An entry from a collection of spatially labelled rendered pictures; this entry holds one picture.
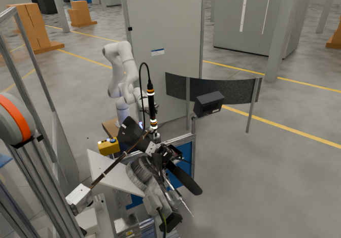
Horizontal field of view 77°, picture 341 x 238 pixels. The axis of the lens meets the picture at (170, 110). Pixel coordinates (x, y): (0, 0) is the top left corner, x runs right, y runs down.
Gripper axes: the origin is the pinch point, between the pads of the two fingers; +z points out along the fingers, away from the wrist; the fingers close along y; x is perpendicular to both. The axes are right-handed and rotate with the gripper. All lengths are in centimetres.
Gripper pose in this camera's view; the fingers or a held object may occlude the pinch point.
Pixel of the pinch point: (151, 111)
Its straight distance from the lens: 137.4
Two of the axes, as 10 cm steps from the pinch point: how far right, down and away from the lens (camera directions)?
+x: -0.4, -8.5, -5.3
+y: -9.0, 2.6, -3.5
